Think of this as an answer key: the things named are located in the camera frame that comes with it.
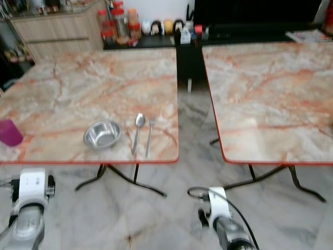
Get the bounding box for small steel bowl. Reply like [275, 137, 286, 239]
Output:
[83, 120, 122, 151]

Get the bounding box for purple plastic cup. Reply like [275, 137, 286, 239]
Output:
[0, 119, 24, 147]

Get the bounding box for black metal table legs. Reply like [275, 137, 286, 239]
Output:
[210, 136, 327, 203]
[75, 164, 167, 197]

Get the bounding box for steel fork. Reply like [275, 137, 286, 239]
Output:
[146, 117, 156, 158]

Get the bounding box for steel spoon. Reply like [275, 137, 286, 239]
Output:
[132, 113, 146, 155]

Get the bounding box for dark shelf unit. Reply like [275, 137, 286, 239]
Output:
[0, 21, 32, 86]

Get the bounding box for light wooden cabinet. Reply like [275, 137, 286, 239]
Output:
[10, 2, 107, 63]

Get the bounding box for small red lidded jar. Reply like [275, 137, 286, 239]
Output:
[101, 30, 116, 46]

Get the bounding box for large red lidded jar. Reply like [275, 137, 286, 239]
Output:
[112, 8, 130, 40]

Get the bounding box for small white box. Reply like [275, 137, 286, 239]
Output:
[180, 27, 193, 44]

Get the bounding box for black round figurine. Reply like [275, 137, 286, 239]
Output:
[151, 21, 163, 36]
[173, 19, 185, 33]

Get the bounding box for printed magazine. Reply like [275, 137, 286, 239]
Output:
[286, 30, 332, 43]

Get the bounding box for black television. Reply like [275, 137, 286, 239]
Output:
[194, 0, 324, 24]

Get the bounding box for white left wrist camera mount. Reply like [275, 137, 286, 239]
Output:
[20, 168, 50, 210]

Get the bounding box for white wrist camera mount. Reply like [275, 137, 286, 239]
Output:
[20, 168, 50, 210]
[208, 186, 233, 222]

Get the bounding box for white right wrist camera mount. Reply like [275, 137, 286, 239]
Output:
[208, 186, 233, 222]

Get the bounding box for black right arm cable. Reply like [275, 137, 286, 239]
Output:
[187, 186, 259, 246]

